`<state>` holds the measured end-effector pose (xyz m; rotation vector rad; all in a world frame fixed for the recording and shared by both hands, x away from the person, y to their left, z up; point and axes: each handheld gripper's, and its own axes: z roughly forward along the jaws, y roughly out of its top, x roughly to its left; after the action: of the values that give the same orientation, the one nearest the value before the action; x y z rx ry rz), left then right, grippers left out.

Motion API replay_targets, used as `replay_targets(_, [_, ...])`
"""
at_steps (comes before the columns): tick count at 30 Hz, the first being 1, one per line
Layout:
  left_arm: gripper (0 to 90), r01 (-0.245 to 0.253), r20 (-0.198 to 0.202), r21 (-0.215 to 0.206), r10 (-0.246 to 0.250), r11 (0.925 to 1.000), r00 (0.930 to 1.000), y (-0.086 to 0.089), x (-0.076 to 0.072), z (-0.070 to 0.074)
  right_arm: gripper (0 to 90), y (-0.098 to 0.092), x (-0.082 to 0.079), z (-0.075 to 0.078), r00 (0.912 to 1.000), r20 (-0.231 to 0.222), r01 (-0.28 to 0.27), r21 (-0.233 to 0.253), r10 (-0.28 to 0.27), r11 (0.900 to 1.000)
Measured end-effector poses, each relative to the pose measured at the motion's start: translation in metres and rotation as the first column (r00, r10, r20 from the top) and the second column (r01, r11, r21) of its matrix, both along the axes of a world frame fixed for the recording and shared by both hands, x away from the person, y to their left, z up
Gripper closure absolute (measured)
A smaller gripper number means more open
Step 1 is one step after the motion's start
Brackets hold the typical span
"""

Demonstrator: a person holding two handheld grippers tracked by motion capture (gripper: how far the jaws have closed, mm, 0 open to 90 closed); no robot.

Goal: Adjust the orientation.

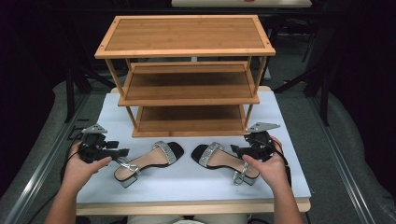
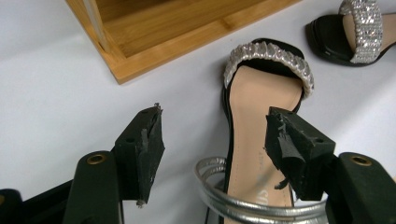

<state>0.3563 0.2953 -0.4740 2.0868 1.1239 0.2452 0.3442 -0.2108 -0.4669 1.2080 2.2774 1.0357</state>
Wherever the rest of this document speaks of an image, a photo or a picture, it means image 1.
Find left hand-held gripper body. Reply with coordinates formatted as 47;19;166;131
78;123;108;164

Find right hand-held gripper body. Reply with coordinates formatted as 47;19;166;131
245;121;281;162

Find black silver strap sandal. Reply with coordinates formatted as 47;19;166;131
191;141;261;187
113;140;185;189

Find wooden three-tier shoe rack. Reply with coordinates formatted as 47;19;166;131
93;14;276;138

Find person's right hand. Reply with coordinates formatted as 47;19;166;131
242;136;290;190

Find person's left hand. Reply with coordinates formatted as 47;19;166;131
62;141;113;193

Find black metal stand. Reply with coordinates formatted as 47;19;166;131
63;18;117;124
273;27;332;127

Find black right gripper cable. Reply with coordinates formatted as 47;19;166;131
270;139;293;189

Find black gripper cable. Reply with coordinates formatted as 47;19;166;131
27;140;82;224
270;139;293;189

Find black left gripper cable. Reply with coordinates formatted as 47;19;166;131
27;140;82;224

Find metal floor rail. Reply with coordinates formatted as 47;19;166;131
307;96;378;224
2;92;92;224

